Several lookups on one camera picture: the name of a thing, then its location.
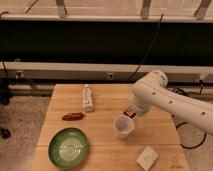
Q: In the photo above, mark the white plastic bottle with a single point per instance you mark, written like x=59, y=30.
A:
x=87, y=98

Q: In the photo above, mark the red chili pepper toy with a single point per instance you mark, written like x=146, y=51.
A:
x=73, y=116

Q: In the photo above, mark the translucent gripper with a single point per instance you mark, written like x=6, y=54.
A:
x=139, y=121

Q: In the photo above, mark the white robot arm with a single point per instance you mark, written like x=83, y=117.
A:
x=151, y=90

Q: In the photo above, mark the black object on floor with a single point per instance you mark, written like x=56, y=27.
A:
x=4, y=133

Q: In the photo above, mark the white sponge block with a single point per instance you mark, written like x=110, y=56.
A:
x=147, y=158

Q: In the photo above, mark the brown chocolate bar box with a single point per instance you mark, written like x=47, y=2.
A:
x=130, y=112

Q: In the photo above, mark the green ceramic bowl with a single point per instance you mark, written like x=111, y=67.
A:
x=68, y=148

